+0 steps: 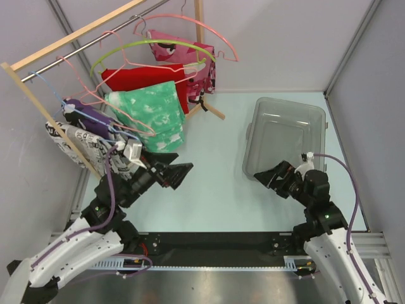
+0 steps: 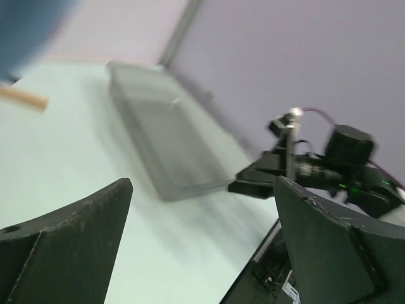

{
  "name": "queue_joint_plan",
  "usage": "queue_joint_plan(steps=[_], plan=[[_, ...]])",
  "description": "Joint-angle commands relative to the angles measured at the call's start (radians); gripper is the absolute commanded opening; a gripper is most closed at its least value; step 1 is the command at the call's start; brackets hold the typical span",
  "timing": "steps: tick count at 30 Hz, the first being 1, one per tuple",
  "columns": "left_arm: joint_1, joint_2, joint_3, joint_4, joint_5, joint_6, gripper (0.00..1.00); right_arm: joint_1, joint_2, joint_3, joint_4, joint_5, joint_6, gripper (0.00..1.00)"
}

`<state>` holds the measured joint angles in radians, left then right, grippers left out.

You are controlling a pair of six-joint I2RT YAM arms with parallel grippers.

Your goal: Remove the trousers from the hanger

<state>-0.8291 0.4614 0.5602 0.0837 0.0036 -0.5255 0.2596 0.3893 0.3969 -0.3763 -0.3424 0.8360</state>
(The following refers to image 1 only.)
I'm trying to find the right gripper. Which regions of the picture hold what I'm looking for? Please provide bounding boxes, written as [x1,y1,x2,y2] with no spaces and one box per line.
[254,160,312,206]

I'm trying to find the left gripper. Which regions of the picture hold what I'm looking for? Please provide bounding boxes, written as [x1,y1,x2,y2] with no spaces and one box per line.
[121,148,194,208]

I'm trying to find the pink wire hanger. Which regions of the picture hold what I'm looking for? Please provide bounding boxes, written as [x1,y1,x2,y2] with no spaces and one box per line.
[56,56,156,137]

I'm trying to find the purple camouflage trousers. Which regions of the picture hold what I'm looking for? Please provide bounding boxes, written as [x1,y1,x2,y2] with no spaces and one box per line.
[63,98,116,141]

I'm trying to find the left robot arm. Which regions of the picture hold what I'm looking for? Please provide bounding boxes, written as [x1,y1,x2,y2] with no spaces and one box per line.
[1,146,193,303]

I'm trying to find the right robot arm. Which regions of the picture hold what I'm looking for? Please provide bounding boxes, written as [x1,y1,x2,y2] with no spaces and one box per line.
[254,160,388,303]

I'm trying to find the green white tie-dye trousers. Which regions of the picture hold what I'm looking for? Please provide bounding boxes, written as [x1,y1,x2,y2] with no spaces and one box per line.
[104,81,185,153]

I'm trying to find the black white patterned trousers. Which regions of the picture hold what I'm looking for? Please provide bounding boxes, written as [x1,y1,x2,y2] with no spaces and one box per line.
[46,122,138,180]

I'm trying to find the red trousers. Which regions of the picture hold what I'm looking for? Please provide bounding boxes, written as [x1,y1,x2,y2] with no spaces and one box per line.
[101,64,189,114]

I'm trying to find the pink hanger with red trousers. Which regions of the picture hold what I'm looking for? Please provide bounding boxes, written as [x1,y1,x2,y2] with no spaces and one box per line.
[63,30,197,99]

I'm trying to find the pink camouflage trousers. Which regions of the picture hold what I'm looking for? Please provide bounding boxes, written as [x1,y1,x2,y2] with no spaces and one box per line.
[146,30,216,104]

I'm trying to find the large pink plastic hanger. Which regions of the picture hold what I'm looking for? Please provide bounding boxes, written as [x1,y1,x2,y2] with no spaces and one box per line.
[132,14,240,63]

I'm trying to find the green plastic hanger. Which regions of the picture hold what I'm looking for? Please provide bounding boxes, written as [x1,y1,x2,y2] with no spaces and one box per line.
[90,39,217,77]

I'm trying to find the grey plastic bin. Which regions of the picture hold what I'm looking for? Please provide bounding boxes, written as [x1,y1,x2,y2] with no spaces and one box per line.
[242,97,327,180]

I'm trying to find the metal hanging rod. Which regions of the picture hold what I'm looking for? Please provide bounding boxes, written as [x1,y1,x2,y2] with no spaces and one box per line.
[12,1,167,74]

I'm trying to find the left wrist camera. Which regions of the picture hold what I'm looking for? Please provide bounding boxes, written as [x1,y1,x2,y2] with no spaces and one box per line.
[115,139,147,169]

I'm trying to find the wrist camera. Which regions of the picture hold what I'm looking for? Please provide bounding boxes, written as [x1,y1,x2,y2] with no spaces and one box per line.
[115,139,147,169]
[295,152,315,176]

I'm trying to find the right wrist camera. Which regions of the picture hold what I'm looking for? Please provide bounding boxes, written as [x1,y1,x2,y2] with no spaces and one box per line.
[295,152,315,176]

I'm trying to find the white cable duct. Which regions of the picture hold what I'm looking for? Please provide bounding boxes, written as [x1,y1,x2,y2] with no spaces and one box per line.
[90,255,317,272]

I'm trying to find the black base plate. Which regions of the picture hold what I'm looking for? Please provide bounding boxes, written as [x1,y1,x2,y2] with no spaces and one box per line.
[140,232,304,268]

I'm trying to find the wooden clothes rack frame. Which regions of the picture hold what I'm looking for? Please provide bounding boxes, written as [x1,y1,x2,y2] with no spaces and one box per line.
[0,0,226,180]

